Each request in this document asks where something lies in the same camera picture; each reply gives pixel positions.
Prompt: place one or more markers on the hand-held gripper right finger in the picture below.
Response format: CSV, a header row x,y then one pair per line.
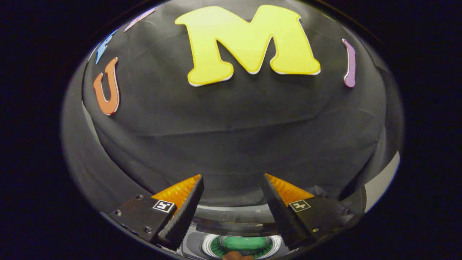
x,y
279,213

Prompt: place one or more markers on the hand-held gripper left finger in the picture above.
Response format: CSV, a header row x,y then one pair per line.
x,y
186,213

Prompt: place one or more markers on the green shirt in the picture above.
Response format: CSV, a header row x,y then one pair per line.
x,y
243,242

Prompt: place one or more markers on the dark grey washing machine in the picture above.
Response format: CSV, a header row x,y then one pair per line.
x,y
234,227

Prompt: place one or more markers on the black backdrop cloth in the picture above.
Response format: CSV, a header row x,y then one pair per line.
x,y
234,137

